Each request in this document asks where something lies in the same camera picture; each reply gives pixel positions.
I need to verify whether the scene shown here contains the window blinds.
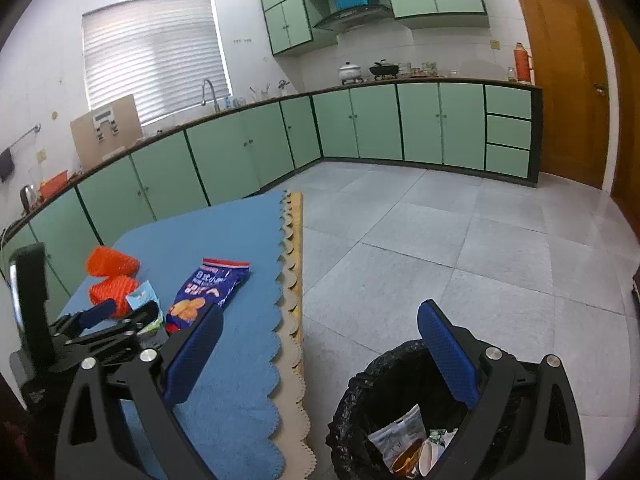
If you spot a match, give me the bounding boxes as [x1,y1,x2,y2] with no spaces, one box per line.
[81,0,232,125]

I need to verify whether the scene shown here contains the black lined trash bin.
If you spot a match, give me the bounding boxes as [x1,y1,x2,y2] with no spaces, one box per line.
[325,339,507,480]

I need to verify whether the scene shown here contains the blue biscuit snack bag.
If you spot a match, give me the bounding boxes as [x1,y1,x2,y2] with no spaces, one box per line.
[165,258,250,335]

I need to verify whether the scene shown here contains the chrome faucet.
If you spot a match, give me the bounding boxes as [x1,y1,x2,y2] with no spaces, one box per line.
[201,78,220,113]

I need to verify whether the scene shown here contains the orange foam net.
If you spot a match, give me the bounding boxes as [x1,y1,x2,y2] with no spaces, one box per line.
[89,275,139,318]
[86,246,140,278]

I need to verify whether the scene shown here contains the white cooking pot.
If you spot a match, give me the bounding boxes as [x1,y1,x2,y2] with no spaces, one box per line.
[338,62,363,84]

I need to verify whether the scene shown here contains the cardboard box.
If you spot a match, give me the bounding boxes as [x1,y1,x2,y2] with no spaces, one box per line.
[70,94,143,171]

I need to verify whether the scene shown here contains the range hood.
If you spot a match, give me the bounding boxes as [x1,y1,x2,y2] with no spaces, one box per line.
[314,4,394,34]

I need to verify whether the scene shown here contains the green lower kitchen cabinets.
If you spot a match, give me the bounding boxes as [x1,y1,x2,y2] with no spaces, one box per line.
[1,78,544,310]

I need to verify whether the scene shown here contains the orange plastic basket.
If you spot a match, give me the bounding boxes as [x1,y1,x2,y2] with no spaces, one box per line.
[39,170,68,202]

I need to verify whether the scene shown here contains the dark hanging towel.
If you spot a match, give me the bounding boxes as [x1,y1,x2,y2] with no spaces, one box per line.
[0,148,15,182]

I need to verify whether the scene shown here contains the orange thermos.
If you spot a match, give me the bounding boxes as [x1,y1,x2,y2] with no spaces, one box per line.
[513,42,532,84]

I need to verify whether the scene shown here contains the electric kettle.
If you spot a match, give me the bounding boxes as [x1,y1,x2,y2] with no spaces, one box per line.
[20,184,39,214]

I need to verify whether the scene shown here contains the wooden door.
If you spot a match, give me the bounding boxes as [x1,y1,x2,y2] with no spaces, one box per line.
[518,0,639,230]

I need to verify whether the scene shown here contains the white paper cup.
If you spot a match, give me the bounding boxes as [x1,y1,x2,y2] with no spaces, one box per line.
[418,429,457,477]

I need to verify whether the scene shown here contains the blue table mat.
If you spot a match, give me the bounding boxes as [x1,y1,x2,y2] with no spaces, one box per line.
[55,193,285,479]

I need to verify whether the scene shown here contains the small light blue carton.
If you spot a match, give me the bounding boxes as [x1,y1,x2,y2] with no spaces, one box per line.
[126,281,164,335]

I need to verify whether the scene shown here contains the black wok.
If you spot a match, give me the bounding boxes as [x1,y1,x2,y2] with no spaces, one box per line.
[369,60,399,80]

